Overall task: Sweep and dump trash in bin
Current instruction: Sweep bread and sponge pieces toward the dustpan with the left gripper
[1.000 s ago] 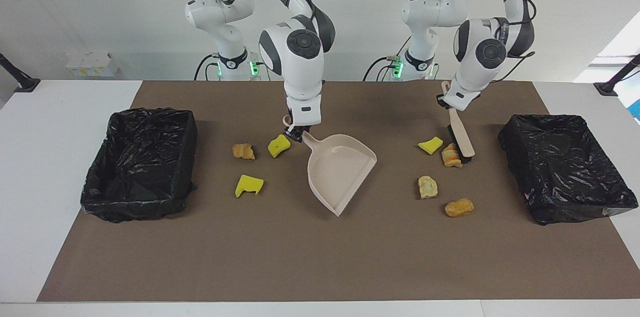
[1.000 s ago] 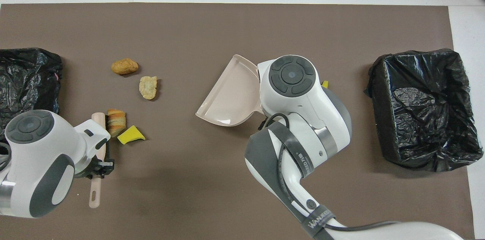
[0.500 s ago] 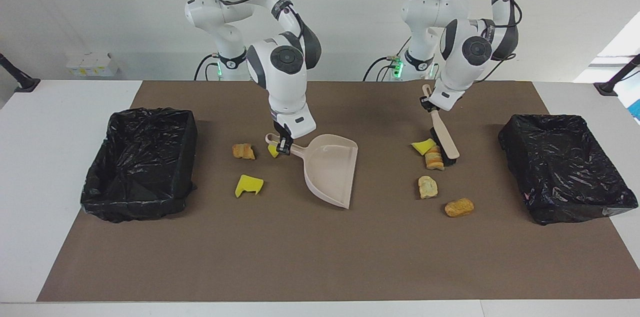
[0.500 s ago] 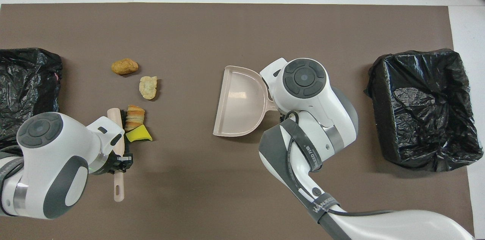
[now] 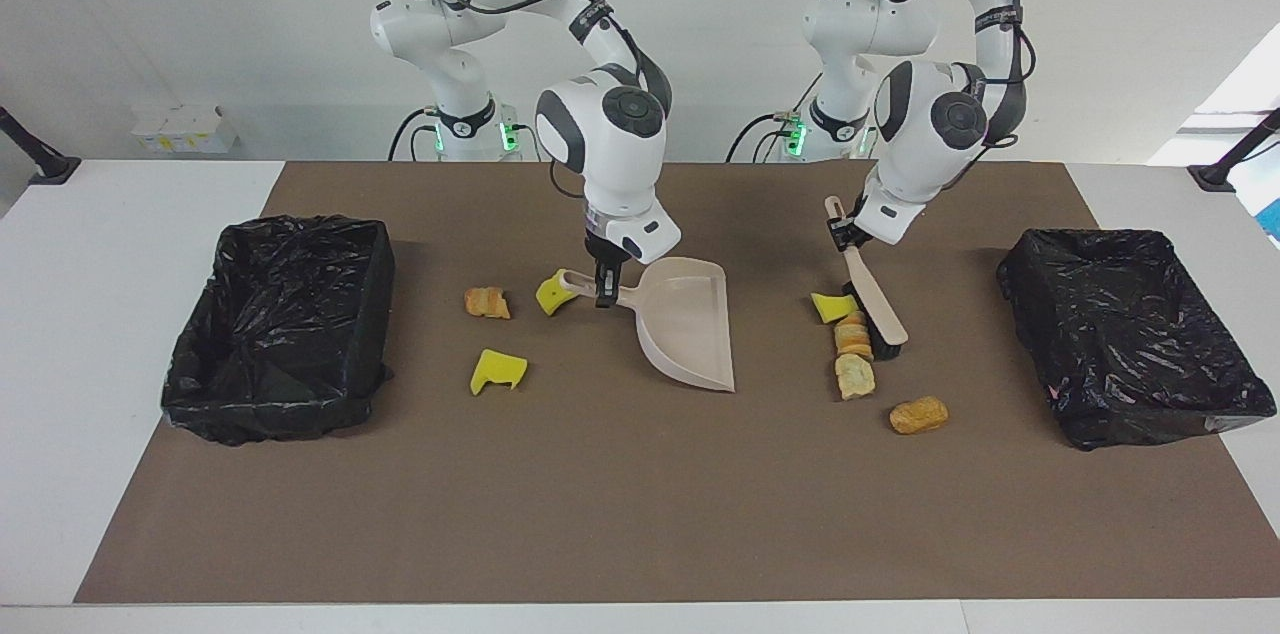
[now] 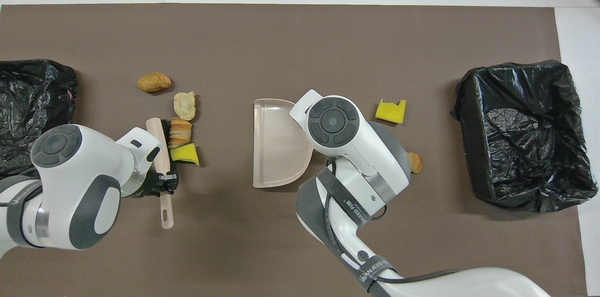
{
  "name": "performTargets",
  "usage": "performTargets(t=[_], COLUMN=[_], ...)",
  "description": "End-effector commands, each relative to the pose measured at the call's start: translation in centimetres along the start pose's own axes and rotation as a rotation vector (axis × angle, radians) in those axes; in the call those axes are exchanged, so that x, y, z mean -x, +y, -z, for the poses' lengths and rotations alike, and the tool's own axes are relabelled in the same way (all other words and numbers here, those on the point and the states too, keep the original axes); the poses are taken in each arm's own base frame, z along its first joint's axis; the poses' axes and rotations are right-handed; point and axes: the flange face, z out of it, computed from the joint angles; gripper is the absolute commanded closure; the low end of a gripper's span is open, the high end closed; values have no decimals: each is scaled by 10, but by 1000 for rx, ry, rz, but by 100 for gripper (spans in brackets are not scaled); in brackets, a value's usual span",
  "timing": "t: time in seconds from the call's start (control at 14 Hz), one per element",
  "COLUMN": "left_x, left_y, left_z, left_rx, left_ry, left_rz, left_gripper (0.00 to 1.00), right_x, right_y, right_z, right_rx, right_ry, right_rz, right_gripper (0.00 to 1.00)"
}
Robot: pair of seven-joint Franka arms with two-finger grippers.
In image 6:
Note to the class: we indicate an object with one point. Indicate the black bag lined bin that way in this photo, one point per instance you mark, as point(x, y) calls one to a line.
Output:
point(515, 147)

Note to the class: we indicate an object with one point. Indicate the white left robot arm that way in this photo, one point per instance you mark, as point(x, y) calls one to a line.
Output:
point(75, 194)

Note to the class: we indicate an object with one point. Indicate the orange striped sponge piece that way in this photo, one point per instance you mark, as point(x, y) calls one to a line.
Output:
point(415, 162)

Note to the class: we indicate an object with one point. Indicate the yellow notched sponge piece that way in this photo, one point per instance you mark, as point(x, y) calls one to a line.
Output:
point(390, 112)

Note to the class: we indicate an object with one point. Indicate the brown table mat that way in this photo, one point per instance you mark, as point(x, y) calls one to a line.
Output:
point(234, 250)

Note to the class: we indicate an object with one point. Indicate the small olive bread piece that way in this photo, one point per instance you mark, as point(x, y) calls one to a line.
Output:
point(180, 133)

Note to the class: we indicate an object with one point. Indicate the yellow wedge sponge piece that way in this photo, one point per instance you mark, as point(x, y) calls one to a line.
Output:
point(185, 154)

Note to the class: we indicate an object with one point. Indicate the beige plastic dustpan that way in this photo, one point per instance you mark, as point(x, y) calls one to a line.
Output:
point(276, 147)

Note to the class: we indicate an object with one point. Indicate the pale cream foam lump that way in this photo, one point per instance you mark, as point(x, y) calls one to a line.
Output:
point(184, 106)

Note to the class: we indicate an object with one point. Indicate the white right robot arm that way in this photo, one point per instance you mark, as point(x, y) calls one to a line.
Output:
point(356, 147)

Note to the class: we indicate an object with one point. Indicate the beige hand brush black bristles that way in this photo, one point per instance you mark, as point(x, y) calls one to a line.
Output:
point(157, 147)

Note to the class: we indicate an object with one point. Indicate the brown potato shaped foam lump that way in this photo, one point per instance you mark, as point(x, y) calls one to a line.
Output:
point(153, 82)

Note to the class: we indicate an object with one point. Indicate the black bag bin pink mark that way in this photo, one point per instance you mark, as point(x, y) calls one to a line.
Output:
point(28, 100)

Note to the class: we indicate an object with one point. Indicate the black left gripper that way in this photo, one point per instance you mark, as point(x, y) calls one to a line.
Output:
point(147, 187)

